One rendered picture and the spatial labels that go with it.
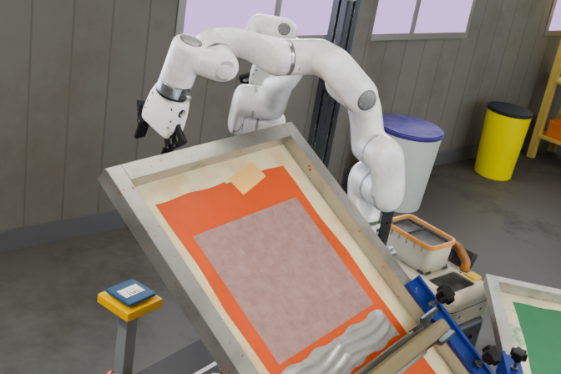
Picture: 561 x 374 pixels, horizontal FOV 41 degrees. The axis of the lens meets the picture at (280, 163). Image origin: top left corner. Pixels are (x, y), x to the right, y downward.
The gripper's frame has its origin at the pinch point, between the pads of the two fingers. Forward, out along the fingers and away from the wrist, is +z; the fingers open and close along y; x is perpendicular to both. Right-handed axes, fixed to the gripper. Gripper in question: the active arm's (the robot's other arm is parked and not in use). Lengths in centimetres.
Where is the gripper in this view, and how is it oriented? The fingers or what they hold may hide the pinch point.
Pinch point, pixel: (152, 145)
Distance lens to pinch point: 180.5
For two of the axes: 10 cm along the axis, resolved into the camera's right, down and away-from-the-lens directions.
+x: -6.2, 1.9, -7.6
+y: -6.9, -6.0, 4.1
